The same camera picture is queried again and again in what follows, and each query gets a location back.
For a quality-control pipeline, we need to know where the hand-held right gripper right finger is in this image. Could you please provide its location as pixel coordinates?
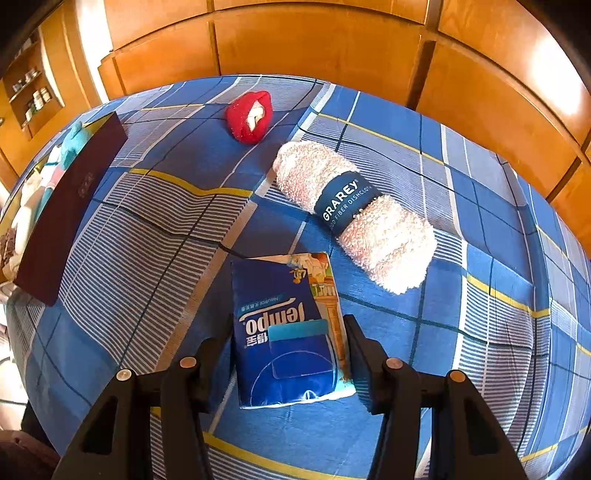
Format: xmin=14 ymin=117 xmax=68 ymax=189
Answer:
xmin=344 ymin=315 xmax=530 ymax=480

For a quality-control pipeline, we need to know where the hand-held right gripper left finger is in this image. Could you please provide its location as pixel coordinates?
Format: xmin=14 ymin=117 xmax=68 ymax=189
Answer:
xmin=52 ymin=315 xmax=234 ymax=480

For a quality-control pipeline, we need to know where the blue tissue pack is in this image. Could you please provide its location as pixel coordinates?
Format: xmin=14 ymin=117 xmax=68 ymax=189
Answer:
xmin=230 ymin=251 xmax=358 ymax=409

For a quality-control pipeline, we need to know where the gold-lined maroon box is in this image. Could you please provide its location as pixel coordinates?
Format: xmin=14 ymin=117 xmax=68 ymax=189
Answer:
xmin=0 ymin=111 xmax=129 ymax=308

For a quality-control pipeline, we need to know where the blue plaid bed sheet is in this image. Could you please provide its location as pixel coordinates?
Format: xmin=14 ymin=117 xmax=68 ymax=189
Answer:
xmin=4 ymin=75 xmax=591 ymax=480

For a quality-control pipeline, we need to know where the brown fuzzy item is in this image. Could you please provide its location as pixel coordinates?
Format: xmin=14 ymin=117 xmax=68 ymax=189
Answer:
xmin=1 ymin=230 xmax=20 ymax=274

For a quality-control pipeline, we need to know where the teal cloth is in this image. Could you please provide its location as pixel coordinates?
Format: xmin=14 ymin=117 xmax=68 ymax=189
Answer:
xmin=28 ymin=182 xmax=59 ymax=217
xmin=62 ymin=121 xmax=96 ymax=167

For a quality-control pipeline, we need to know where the red sock roll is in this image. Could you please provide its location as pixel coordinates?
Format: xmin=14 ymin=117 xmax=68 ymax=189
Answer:
xmin=225 ymin=91 xmax=274 ymax=147

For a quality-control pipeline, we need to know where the wooden wardrobe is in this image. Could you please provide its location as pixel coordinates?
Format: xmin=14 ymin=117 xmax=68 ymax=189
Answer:
xmin=97 ymin=0 xmax=591 ymax=228

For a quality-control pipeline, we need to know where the wooden shelf with jars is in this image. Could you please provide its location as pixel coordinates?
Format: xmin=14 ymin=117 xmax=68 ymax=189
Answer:
xmin=11 ymin=67 xmax=53 ymax=122

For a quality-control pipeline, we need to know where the wooden shelf unit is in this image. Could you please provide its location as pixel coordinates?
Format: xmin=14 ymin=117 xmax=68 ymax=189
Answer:
xmin=0 ymin=9 xmax=105 ymax=185

